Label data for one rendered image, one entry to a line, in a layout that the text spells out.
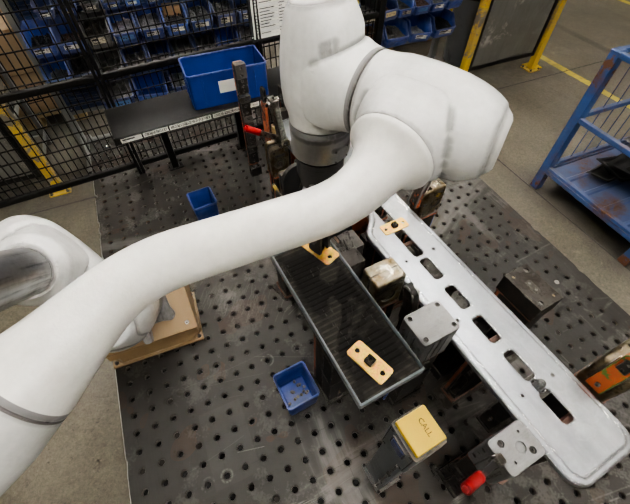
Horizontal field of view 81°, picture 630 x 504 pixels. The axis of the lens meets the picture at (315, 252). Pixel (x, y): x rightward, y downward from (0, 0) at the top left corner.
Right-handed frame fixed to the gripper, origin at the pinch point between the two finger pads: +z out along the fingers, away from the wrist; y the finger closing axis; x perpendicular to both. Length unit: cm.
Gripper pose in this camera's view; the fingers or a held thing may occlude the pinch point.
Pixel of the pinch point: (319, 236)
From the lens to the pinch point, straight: 73.2
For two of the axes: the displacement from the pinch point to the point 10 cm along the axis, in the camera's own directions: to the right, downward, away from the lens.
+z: 0.0, 6.1, 7.9
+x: -7.3, -5.4, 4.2
